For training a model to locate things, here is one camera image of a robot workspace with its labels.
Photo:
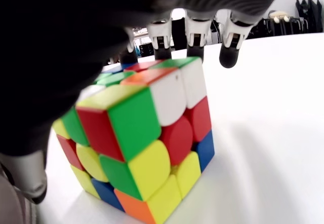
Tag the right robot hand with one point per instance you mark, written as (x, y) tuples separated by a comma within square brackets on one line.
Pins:
[(63, 31)]

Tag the multicoloured Rubik's cube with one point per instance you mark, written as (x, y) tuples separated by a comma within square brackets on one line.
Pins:
[(141, 137)]

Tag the dark brown round plate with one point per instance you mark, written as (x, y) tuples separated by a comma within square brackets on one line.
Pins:
[(12, 203)]

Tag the beige plush toy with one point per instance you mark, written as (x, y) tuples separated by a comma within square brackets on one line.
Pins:
[(278, 16)]

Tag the black clothes rack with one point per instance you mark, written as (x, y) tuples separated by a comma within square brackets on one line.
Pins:
[(306, 18)]

